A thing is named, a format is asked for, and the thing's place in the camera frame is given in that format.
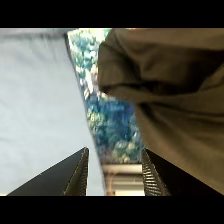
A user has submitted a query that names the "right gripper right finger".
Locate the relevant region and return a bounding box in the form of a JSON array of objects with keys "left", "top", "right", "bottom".
[{"left": 140, "top": 148, "right": 215, "bottom": 196}]

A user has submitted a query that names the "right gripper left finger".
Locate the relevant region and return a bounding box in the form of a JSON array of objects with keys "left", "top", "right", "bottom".
[{"left": 6, "top": 146, "right": 91, "bottom": 196}]

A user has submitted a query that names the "blue T-shirt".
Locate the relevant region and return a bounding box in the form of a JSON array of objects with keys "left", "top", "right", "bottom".
[{"left": 0, "top": 28, "right": 108, "bottom": 196}]

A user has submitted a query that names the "black garment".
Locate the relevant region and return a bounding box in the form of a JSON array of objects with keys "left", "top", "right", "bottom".
[{"left": 96, "top": 28, "right": 224, "bottom": 196}]

